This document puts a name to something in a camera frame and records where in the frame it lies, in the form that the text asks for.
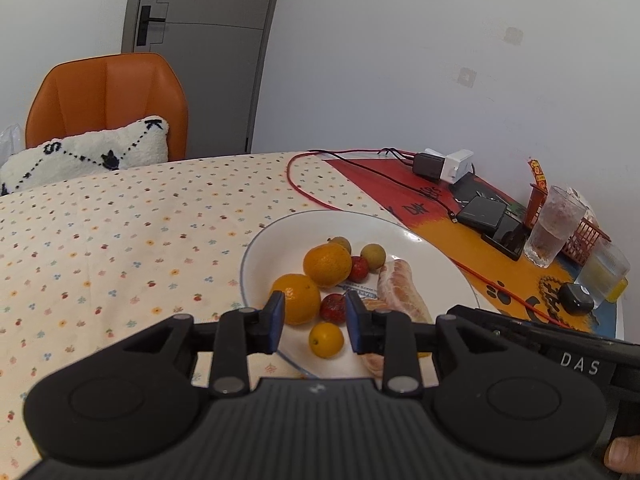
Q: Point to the glass with yellow liquid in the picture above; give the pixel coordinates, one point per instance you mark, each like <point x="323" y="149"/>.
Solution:
<point x="602" y="271"/>

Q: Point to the white power adapter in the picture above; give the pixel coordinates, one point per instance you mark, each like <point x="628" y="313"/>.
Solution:
<point x="461" y="162"/>

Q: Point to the red yellow decoration stick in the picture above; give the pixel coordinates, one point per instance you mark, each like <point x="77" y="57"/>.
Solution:
<point x="537" y="172"/>

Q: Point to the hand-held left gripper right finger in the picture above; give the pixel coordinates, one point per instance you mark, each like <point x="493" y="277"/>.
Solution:
<point x="353" y="321"/>

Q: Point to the grey door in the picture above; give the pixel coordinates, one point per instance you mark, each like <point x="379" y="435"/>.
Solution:
<point x="210" y="60"/>

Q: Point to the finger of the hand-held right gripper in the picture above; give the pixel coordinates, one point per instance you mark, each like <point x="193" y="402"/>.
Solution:
<point x="520" y="335"/>

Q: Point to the flat black device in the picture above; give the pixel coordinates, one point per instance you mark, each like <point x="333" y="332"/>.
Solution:
<point x="470" y="189"/>

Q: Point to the floral printed tablecloth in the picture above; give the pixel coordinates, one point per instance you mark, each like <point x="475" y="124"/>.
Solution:
<point x="125" y="240"/>

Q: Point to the clear drinking glass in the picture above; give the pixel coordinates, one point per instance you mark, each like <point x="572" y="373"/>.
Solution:
<point x="555" y="225"/>

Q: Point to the large orange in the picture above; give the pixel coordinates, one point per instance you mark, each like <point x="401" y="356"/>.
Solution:
<point x="296" y="299"/>
<point x="327" y="265"/>

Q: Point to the person's right hand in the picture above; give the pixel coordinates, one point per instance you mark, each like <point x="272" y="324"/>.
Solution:
<point x="622" y="453"/>

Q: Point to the small red fruit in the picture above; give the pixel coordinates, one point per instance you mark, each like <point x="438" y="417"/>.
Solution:
<point x="333" y="308"/>
<point x="358" y="268"/>

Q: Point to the orange leather chair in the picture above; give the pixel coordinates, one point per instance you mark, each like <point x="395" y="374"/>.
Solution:
<point x="100" y="95"/>

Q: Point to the small yellow-green round fruit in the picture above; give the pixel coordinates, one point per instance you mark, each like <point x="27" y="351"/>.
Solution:
<point x="341" y="244"/>
<point x="373" y="255"/>

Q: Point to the white plate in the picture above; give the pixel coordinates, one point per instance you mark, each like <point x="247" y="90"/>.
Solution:
<point x="290" y="240"/>

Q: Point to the red orange printed table mat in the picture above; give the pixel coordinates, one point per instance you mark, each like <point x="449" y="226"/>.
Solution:
<point x="380" y="180"/>

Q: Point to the white fluffy pillow black pattern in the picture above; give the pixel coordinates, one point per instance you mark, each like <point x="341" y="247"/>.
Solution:
<point x="145" y="152"/>

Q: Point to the small black rounded device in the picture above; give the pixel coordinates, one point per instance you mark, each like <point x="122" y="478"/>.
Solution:
<point x="575" y="298"/>

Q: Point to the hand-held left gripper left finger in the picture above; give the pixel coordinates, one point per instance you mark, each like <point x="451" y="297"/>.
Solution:
<point x="276" y="321"/>

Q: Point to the long peeled grapefruit segment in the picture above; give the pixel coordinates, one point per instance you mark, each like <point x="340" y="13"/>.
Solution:
<point x="402" y="290"/>

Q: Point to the black charger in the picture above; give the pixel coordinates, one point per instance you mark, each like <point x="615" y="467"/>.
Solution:
<point x="429" y="166"/>

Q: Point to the brown plastic basket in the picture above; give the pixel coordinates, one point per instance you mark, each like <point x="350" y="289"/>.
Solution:
<point x="590" y="237"/>

